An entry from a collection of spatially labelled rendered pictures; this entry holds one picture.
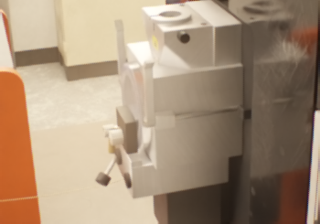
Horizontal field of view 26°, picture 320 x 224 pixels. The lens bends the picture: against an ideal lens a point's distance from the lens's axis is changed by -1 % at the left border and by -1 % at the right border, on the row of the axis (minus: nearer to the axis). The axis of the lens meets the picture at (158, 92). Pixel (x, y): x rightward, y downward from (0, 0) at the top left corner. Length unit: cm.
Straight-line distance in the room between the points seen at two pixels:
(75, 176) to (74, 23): 235
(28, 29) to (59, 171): 268
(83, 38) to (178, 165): 323
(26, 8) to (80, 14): 46
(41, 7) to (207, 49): 356
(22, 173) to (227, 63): 51
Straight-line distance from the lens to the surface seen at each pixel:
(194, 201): 72
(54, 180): 156
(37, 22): 421
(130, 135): 67
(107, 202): 146
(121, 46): 72
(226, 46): 65
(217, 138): 67
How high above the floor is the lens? 149
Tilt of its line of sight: 23 degrees down
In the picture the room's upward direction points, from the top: 2 degrees counter-clockwise
